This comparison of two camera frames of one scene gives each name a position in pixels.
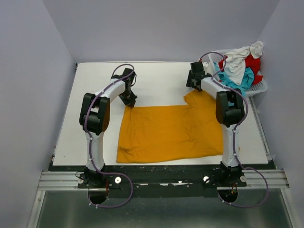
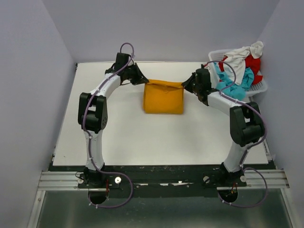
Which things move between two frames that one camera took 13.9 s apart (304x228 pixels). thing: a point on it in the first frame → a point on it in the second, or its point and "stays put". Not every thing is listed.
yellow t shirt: (156, 133) → (161, 97)
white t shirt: (235, 63) stays put
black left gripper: (130, 102) → (139, 79)
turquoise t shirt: (248, 82) stays put
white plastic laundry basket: (255, 89) stays put
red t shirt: (253, 63) stays put
